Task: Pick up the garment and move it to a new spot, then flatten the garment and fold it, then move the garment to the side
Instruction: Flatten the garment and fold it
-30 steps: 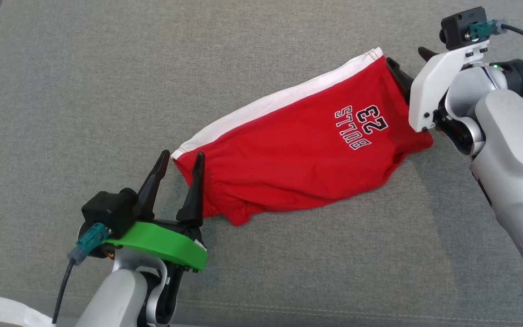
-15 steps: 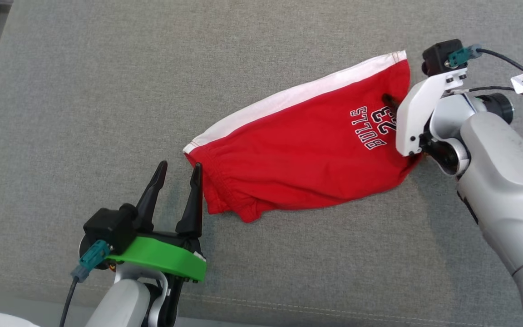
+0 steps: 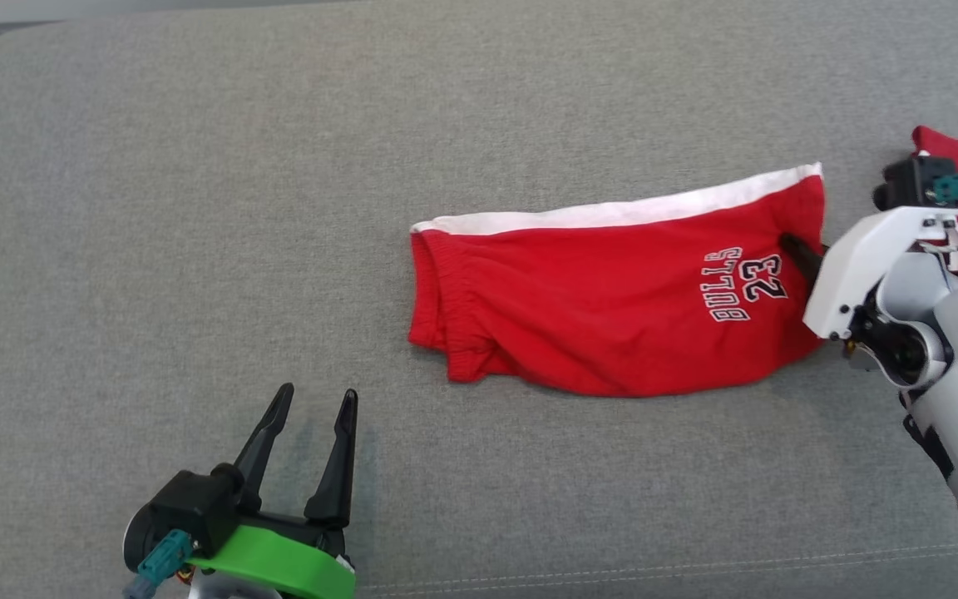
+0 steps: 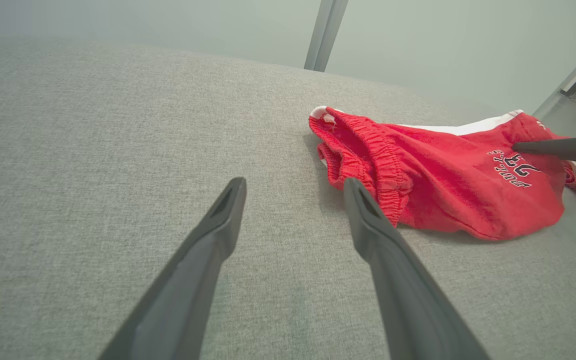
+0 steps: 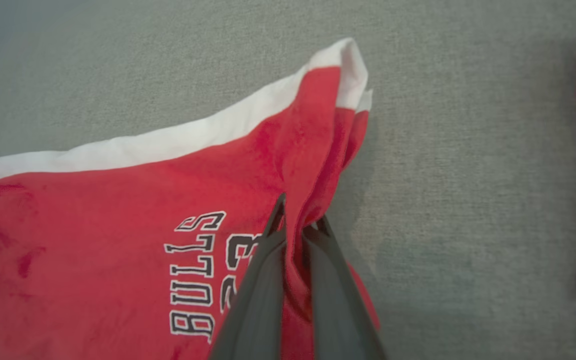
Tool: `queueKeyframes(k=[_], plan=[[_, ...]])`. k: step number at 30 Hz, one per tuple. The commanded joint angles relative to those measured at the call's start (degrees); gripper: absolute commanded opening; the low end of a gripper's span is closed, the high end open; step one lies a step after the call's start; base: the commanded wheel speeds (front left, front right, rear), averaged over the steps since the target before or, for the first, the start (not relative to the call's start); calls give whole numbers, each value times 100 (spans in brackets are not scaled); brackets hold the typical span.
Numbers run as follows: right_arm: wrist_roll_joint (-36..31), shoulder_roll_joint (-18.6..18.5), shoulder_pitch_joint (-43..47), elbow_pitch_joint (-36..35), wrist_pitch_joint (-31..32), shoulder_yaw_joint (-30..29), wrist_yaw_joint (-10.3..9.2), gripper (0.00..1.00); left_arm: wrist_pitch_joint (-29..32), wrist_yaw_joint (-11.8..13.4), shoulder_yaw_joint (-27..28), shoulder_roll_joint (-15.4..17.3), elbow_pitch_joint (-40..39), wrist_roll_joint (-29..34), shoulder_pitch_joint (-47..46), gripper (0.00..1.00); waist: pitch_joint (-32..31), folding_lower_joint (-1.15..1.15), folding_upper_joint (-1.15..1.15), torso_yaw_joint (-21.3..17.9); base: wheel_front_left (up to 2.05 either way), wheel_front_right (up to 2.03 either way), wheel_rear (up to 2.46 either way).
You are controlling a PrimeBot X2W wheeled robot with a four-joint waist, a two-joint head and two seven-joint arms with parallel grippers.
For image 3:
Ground grey fabric sofa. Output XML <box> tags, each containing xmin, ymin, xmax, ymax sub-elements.
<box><xmin>0</xmin><ymin>0</ymin><xmax>958</xmax><ymax>599</ymax></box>

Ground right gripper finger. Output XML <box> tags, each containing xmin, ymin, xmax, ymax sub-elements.
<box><xmin>778</xmin><ymin>233</ymin><xmax>829</xmax><ymax>282</ymax></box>

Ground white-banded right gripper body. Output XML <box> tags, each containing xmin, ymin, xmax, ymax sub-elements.
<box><xmin>802</xmin><ymin>206</ymin><xmax>958</xmax><ymax>341</ymax></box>

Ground red Bulls 23 shorts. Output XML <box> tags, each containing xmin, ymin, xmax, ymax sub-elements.
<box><xmin>407</xmin><ymin>162</ymin><xmax>831</xmax><ymax>399</ymax></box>

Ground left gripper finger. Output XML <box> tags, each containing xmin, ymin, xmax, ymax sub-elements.
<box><xmin>233</xmin><ymin>383</ymin><xmax>295</xmax><ymax>514</ymax></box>
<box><xmin>304</xmin><ymin>389</ymin><xmax>360</xmax><ymax>530</ymax></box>

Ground teal-plug left camera cable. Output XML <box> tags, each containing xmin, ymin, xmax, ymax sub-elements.
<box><xmin>121</xmin><ymin>531</ymin><xmax>197</xmax><ymax>599</ymax></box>

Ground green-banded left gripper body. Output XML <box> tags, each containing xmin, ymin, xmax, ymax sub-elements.
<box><xmin>122</xmin><ymin>505</ymin><xmax>358</xmax><ymax>599</ymax></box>

